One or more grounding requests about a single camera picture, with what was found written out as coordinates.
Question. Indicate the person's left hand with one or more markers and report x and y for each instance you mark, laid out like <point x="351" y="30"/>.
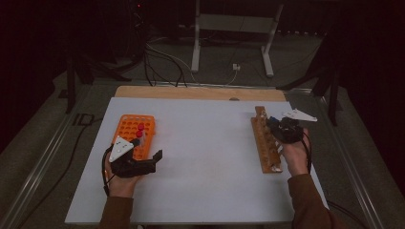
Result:
<point x="121" y="187"/>

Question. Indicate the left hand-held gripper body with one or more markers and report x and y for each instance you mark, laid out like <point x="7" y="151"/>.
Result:
<point x="130" y="167"/>

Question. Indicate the orange plastic tube rack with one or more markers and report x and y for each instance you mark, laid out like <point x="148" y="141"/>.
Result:
<point x="127" y="129"/>

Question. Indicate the wooden table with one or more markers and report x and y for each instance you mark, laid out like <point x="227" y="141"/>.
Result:
<point x="191" y="93"/>

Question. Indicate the aluminium frame rail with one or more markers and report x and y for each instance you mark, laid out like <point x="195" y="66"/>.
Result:
<point x="41" y="165"/>
<point x="353" y="171"/>
<point x="203" y="84"/>

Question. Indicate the white plug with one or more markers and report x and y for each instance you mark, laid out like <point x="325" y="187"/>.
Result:
<point x="236" y="66"/>

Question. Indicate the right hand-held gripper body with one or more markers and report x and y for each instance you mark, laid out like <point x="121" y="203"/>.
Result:
<point x="289" y="132"/>

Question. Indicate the black stand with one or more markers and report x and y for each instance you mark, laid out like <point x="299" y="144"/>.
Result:
<point x="70" y="89"/>
<point x="332" y="101"/>

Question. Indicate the person's right hand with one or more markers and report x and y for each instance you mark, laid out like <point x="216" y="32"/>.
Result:
<point x="297" y="159"/>

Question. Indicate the white board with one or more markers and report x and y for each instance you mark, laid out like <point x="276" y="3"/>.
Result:
<point x="203" y="143"/>

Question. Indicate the white metal stand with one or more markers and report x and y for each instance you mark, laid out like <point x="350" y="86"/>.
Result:
<point x="234" y="24"/>

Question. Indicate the dark equipment rack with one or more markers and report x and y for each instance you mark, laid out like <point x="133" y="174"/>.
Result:
<point x="138" y="22"/>

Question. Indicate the wooden tube rack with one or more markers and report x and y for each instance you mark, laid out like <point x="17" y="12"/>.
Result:
<point x="262" y="146"/>

